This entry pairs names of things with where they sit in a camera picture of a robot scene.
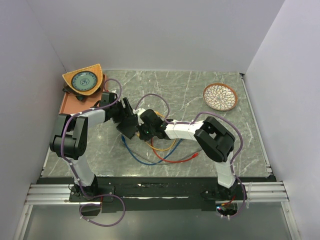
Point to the pink plastic tray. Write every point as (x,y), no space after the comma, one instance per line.
(70,105)

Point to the black network switch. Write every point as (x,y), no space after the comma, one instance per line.
(128,126)

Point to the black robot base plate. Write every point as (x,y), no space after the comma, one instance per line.
(117,194)

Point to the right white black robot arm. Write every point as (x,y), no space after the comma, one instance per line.
(215,140)

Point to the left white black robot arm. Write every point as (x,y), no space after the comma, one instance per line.
(70,136)

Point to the orange woven basket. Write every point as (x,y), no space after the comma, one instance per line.
(96,69)

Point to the blue green ceramic plate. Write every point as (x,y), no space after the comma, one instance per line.
(84,81)

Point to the floral patterned ceramic plate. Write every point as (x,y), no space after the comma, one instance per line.
(220,97)

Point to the aluminium rail frame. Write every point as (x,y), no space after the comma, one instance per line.
(226,194)

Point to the dark bowl under basket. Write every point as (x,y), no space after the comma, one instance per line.
(69,90)

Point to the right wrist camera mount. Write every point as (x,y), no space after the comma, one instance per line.
(139,111)

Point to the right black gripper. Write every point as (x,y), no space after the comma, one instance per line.
(142,135)

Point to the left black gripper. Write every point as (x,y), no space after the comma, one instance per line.
(125,114)

